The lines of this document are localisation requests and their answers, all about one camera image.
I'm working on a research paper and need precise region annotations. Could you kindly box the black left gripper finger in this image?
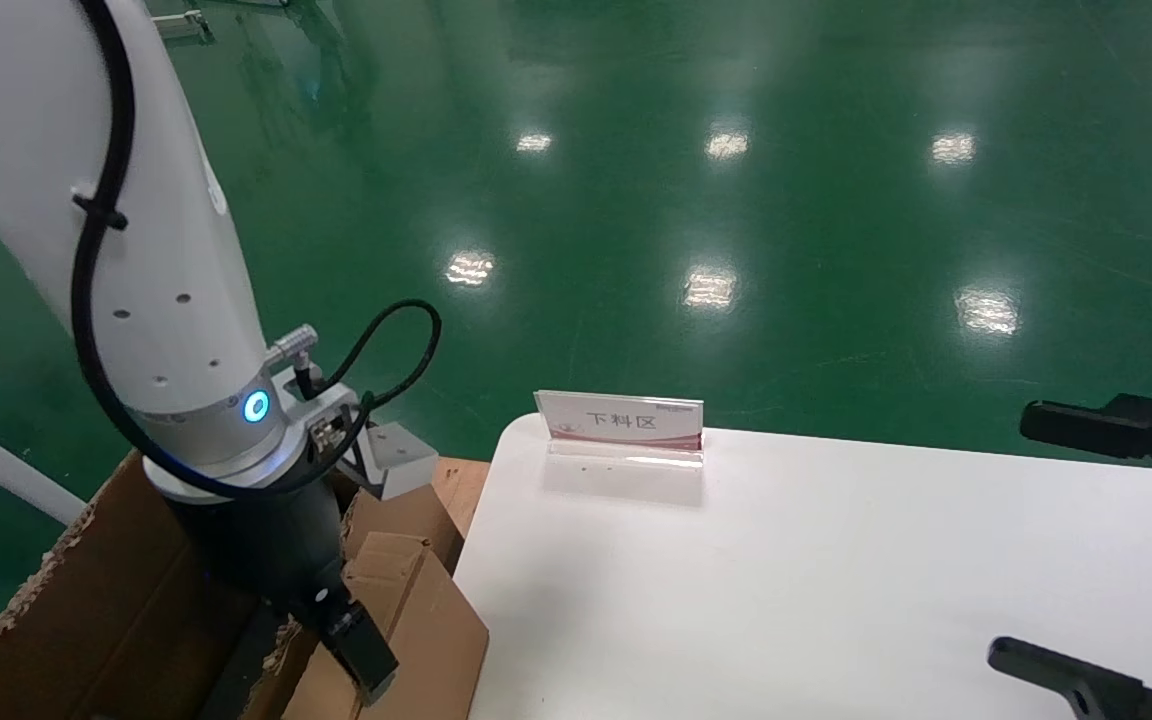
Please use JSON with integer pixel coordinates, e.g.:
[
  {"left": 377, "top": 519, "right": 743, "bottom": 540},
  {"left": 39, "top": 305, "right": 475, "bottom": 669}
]
[{"left": 319, "top": 598, "right": 399, "bottom": 707}]

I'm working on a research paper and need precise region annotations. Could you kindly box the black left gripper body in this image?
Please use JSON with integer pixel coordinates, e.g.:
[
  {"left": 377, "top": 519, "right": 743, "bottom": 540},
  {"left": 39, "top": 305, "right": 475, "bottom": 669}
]
[{"left": 168, "top": 478, "right": 347, "bottom": 631}]

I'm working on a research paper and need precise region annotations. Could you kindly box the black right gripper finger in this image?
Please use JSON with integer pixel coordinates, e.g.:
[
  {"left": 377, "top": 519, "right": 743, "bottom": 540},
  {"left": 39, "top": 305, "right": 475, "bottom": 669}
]
[
  {"left": 988, "top": 636, "right": 1152, "bottom": 720},
  {"left": 1021, "top": 393, "right": 1152, "bottom": 501}
]

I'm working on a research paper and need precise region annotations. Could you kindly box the small cardboard box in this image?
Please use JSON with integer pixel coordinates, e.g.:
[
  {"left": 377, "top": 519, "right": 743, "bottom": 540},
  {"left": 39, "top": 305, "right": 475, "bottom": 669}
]
[{"left": 281, "top": 485, "right": 489, "bottom": 720}]

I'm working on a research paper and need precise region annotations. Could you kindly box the large torn cardboard box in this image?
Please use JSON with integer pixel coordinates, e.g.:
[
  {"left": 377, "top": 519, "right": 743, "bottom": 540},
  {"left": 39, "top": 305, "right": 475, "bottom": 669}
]
[{"left": 0, "top": 450, "right": 337, "bottom": 720}]

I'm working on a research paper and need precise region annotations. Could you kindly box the acrylic red-white table sign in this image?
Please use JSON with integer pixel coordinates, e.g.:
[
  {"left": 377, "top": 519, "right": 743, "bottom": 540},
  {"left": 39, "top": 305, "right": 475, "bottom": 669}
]
[{"left": 533, "top": 390, "right": 705, "bottom": 471}]

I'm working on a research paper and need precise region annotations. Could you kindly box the grey metal robot stand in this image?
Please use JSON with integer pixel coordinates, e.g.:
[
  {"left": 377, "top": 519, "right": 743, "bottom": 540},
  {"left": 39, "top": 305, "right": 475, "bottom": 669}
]
[{"left": 151, "top": 10, "right": 214, "bottom": 46}]

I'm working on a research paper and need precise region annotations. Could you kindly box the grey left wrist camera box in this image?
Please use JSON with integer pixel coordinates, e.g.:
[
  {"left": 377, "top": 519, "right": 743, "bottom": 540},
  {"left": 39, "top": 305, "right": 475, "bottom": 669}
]
[{"left": 276, "top": 385, "right": 439, "bottom": 501}]

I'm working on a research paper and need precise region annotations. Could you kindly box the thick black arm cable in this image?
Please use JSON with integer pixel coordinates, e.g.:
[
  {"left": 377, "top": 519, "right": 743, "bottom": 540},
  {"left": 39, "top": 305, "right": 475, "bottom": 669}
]
[{"left": 294, "top": 298, "right": 442, "bottom": 411}]

